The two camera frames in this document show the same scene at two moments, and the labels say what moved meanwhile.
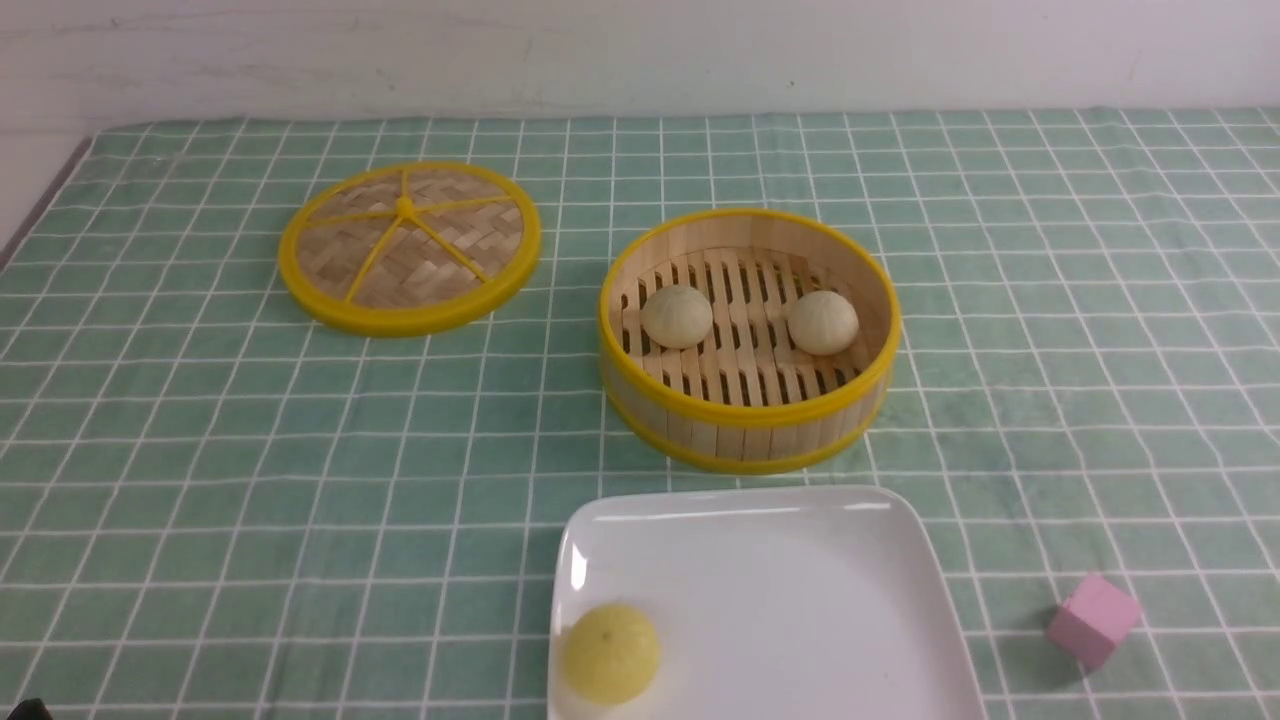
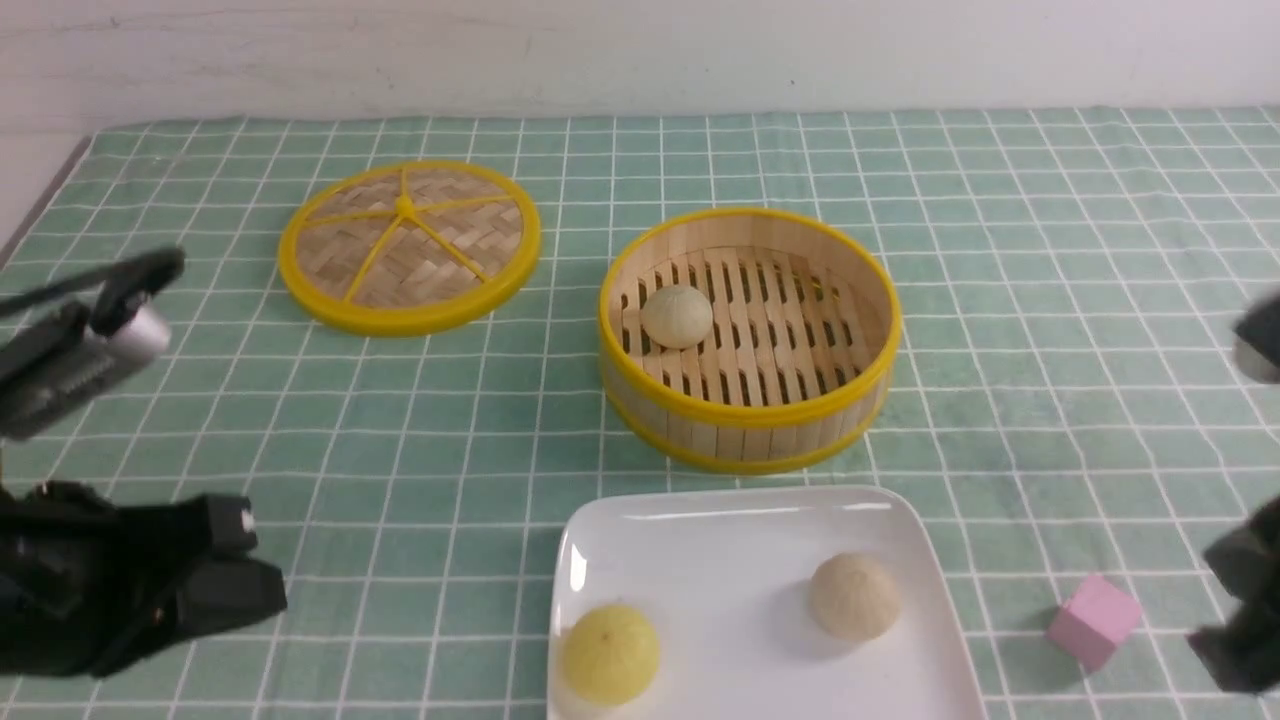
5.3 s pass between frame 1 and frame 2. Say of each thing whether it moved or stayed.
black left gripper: moved
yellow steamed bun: stayed
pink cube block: stayed
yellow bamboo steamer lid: stayed
